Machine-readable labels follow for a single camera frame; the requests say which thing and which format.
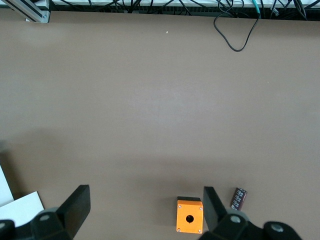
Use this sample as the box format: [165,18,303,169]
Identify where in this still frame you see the looped black cable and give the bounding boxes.
[213,11,261,53]

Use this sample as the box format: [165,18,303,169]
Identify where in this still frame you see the teal cable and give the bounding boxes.
[251,0,262,19]

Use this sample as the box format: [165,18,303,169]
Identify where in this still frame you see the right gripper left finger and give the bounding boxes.
[27,184,91,240]

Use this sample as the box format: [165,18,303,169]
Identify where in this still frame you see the orange box with hole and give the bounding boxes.
[175,196,205,235]

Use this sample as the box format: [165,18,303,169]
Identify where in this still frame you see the white drawer cabinet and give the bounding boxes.
[0,191,45,227]

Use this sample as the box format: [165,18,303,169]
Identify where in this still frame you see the aluminium frame corner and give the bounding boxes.
[0,0,51,24]

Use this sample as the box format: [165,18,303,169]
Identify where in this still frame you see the small black terminal block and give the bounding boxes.
[229,187,248,211]

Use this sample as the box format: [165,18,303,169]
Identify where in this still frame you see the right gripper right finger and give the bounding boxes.
[198,186,251,240]

